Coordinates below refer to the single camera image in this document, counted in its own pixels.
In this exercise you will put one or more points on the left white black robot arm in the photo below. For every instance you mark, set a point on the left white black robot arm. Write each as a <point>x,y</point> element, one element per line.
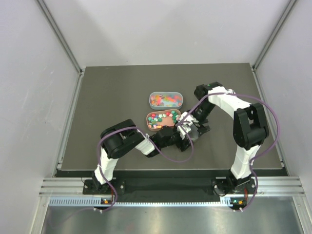
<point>119,140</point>

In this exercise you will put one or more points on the clear oval gummy box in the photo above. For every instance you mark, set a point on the clear oval gummy box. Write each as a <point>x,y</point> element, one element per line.
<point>165,100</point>

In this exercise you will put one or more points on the pink oval candy box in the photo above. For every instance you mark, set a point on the pink oval candy box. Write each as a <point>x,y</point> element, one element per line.
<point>156,120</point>

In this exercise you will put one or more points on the left aluminium corner post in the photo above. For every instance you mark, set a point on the left aluminium corner post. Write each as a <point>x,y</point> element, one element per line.
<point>60,37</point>

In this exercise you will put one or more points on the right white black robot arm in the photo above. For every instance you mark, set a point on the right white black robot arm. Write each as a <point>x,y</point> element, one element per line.
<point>250,129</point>

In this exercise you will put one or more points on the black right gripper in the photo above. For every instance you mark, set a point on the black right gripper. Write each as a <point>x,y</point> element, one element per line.
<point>205,129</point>

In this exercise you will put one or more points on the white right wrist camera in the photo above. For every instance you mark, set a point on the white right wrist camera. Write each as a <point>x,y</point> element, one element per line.
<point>187,119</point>

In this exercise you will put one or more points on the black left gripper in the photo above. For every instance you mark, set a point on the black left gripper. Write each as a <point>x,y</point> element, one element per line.
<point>184,144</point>

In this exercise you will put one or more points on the aluminium corner post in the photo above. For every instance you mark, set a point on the aluminium corner post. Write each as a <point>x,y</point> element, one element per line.
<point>60,37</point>
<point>276,30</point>

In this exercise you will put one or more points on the right aluminium corner post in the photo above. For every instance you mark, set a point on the right aluminium corner post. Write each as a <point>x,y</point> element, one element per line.
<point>276,30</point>

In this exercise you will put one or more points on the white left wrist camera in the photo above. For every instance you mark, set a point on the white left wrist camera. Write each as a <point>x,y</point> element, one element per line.
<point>184,130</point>

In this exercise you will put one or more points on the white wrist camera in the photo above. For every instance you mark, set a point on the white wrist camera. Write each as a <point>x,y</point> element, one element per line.
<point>184,130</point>
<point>187,119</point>

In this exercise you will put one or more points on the white round jar lid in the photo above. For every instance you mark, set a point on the white round jar lid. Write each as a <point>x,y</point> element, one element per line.
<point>194,133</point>

